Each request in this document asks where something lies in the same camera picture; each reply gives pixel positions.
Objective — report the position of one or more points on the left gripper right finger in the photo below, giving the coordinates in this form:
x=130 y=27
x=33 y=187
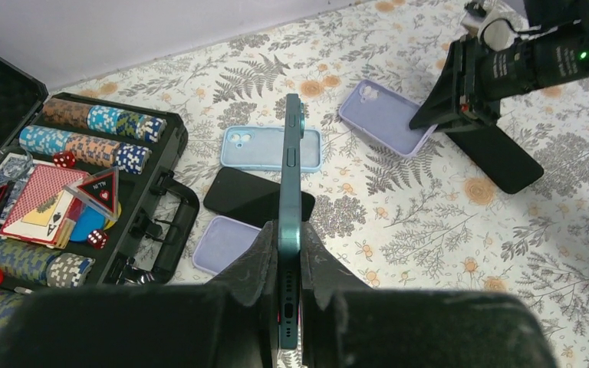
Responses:
x=346 y=323

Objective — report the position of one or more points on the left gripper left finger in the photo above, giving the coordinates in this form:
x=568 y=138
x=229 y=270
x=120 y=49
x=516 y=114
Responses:
x=230 y=321

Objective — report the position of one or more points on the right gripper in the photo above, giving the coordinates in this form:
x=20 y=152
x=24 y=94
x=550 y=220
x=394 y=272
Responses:
x=458 y=98

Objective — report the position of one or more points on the lilac phone case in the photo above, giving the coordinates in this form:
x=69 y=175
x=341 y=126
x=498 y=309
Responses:
x=384 y=115
x=223 y=241

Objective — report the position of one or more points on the black phone without case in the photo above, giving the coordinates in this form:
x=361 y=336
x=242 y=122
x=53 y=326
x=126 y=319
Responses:
x=507 y=164

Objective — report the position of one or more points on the black phone from blue case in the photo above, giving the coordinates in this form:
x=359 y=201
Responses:
x=254 y=200

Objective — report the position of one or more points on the light blue phone case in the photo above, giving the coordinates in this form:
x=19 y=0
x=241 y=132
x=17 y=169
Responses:
x=258 y=148

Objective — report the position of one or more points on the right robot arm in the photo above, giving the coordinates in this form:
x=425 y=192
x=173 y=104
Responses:
x=553 y=51

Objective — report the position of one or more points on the black poker chip case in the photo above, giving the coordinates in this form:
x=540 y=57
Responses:
x=48 y=238

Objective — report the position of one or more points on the floral table mat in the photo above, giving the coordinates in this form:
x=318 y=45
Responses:
x=433 y=221

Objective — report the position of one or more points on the triangular card box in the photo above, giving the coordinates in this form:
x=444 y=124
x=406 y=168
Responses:
x=99 y=192

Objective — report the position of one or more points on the red die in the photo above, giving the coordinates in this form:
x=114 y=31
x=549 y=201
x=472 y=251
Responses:
x=64 y=159

